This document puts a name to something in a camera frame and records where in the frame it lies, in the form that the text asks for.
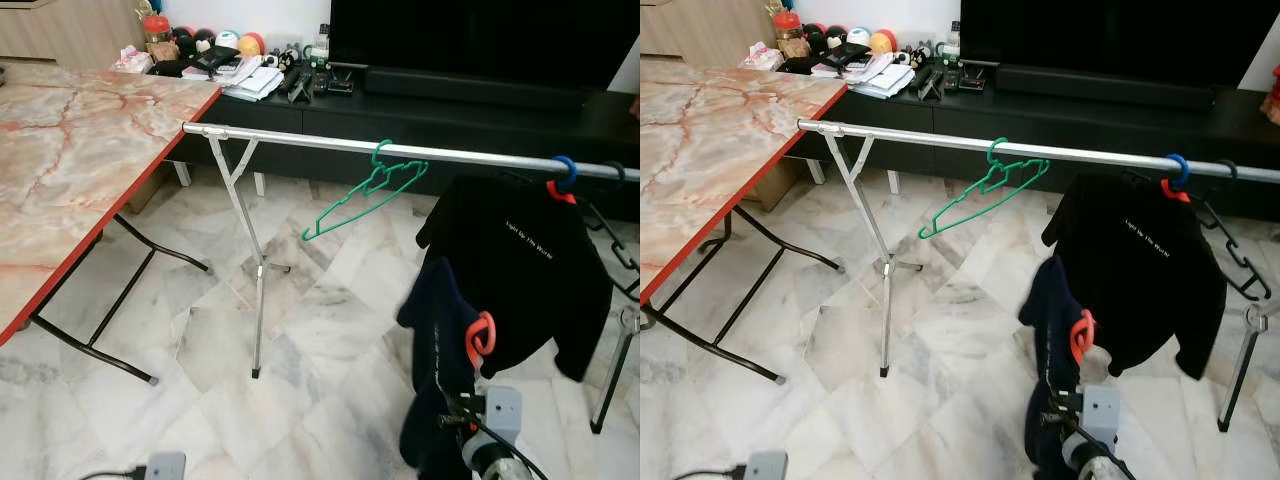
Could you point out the navy garment with red stripe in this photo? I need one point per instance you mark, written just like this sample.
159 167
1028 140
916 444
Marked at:
435 380
1050 380

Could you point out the red plastic hanger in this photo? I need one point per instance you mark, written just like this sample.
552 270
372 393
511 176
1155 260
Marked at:
471 342
1076 340

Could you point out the dark grey plastic hanger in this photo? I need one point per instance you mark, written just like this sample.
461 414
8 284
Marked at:
612 240
1235 247

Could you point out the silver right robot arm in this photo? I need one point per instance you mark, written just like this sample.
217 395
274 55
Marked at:
495 468
1090 468

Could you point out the green plastic hanger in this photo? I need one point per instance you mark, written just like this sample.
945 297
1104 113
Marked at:
383 172
1000 170

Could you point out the blue plastic hanger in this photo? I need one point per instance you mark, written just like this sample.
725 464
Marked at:
1179 157
565 159

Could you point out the black shirt with red trim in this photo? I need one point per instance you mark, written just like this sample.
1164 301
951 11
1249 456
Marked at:
520 270
1140 270

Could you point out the black TV console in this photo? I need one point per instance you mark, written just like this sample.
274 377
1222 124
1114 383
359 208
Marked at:
1100 125
480 130

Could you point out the silver metal clothes rack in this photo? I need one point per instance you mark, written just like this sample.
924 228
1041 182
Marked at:
920 138
300 140

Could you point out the black soundbar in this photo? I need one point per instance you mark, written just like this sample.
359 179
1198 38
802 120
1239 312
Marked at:
470 88
1100 85

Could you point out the black remote control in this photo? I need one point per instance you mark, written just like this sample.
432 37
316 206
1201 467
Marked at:
930 85
300 88

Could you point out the black television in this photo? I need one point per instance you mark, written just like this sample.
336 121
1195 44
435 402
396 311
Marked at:
1100 40
480 40

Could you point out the stack of white papers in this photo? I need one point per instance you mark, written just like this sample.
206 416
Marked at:
885 78
255 82

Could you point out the orange ball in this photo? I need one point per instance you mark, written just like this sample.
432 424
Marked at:
252 44
884 41

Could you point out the white and blue ball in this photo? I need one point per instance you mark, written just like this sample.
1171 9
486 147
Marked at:
860 37
227 40

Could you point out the black plush toy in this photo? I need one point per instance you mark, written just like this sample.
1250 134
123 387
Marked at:
838 38
204 42
183 40
816 36

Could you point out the light wooden cabinet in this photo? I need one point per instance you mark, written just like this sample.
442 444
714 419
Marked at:
700 25
70 30

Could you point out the pink tissue pack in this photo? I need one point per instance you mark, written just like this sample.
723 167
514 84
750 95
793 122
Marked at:
765 56
132 60

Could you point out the jar with red lid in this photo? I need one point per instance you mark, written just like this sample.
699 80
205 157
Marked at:
790 32
157 35

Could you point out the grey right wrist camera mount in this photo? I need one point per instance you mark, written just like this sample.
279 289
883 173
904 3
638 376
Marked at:
503 412
1100 410

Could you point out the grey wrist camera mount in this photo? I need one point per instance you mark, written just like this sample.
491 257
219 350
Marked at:
768 468
1100 410
165 468
503 412

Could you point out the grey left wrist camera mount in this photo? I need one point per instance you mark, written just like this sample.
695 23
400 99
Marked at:
165 468
768 468

